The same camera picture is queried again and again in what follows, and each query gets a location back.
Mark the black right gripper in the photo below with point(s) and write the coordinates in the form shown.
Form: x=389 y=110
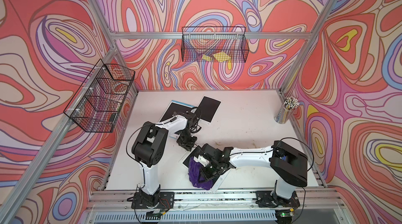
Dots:
x=205 y=175

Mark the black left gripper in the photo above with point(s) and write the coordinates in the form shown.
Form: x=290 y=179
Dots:
x=187 y=146

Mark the purple microfiber cloth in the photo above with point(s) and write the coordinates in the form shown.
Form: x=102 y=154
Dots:
x=197 y=178

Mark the blue white drawing tablet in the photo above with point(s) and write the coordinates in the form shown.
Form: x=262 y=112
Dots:
x=172 y=111

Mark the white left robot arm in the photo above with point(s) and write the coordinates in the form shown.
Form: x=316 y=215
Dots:
x=150 y=143

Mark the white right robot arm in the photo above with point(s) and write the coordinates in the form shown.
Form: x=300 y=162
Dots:
x=288 y=163

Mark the yellow cloth in basket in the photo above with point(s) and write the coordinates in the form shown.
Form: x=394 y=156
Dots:
x=217 y=57

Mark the cup of coloured pencils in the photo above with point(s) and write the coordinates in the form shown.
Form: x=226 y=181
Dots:
x=287 y=108

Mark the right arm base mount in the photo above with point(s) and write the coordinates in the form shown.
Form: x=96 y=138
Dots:
x=269 y=199

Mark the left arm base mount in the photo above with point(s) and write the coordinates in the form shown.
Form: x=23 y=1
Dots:
x=159 y=200

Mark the black wire basket left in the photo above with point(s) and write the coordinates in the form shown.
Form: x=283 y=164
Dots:
x=97 y=104

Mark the black wire basket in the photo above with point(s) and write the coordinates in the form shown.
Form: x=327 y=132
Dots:
x=208 y=40
x=97 y=104

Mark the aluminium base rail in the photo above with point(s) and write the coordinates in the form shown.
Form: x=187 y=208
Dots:
x=318 y=205

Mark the black wire basket back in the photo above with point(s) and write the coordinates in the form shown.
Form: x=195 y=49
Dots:
x=208 y=40

